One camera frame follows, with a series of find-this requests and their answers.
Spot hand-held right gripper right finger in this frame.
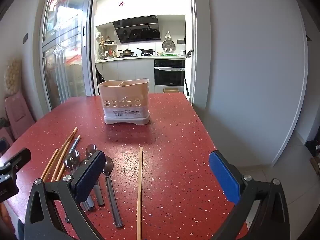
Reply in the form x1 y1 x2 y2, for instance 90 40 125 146
209 150 290 240

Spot sliding glass door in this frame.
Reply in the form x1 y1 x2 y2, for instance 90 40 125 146
40 0 97 110

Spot beige plastic utensil holder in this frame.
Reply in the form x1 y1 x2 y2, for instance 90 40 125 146
98 79 151 125

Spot round metal rack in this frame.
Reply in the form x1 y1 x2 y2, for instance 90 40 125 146
162 40 175 53

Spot white kitchen cabinet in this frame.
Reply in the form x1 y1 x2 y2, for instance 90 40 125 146
95 56 155 96

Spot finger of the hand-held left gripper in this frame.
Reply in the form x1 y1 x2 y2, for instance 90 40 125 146
0 147 32 174

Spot black built-in oven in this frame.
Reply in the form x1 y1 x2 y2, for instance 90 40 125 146
154 59 186 86

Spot pink plastic stools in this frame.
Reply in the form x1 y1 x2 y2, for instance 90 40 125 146
4 90 35 140

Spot wooden spice shelf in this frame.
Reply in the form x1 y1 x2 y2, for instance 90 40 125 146
99 36 118 59

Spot bag of yellow balls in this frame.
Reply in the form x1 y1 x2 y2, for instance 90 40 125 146
5 59 22 97

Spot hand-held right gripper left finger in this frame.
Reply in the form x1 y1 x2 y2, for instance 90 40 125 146
24 150 107 240

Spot black range hood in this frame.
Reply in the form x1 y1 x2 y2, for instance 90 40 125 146
112 16 161 44

